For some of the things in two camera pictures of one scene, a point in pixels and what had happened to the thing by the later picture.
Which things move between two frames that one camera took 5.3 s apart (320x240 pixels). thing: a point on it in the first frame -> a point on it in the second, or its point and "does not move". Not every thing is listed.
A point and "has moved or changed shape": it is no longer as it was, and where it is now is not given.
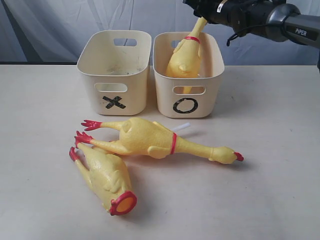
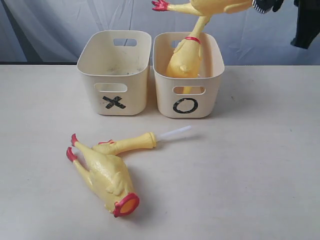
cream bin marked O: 187,97 does not move
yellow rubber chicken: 137,135 has moved or changed shape
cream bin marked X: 117,63 does not move
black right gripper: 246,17 -> 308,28
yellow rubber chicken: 184,61 does not move
